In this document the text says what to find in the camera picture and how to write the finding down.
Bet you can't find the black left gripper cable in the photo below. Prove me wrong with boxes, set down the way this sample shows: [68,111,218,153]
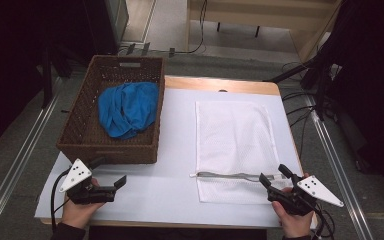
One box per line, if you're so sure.
[49,168,73,234]

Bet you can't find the person's right hand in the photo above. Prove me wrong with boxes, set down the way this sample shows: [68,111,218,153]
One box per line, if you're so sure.
[271,200,315,238]

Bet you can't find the black floor cables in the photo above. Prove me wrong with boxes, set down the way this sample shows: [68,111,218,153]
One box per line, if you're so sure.
[281,61,318,161]

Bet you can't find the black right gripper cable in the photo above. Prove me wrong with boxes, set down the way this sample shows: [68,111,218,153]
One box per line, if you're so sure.
[313,203,336,240]

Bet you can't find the metal floor rail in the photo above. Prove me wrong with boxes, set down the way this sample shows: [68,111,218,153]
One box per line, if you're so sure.
[304,94,376,240]
[0,83,64,239]

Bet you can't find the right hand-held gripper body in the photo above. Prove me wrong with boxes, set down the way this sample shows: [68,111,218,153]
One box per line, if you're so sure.
[268,175,345,217]

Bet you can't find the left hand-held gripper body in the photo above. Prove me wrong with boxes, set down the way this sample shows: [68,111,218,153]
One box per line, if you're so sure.
[59,158,118,205]

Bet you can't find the black stand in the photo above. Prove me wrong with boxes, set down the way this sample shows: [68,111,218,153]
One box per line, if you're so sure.
[263,54,334,121]

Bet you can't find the light wooden furniture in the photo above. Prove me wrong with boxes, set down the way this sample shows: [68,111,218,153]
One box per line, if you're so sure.
[186,0,344,63]

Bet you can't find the black hanging cable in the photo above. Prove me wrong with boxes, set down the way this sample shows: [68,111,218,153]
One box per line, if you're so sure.
[173,0,209,56]

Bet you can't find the brown wicker basket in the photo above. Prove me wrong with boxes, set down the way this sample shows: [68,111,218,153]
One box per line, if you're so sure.
[55,54,166,165]

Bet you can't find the white mesh laundry bag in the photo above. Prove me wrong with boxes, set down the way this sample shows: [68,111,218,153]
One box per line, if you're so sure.
[189,100,294,205]

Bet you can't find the person's left hand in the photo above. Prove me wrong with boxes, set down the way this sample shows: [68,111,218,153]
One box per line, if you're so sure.
[60,194,106,230]

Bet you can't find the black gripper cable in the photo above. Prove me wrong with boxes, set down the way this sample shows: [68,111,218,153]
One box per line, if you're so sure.
[49,168,73,234]
[313,203,336,240]

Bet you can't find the blue garment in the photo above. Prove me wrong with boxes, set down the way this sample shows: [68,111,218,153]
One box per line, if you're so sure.
[97,81,160,140]

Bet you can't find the dark curtain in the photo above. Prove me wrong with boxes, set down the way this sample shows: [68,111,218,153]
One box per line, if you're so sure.
[313,0,384,201]
[0,0,121,158]

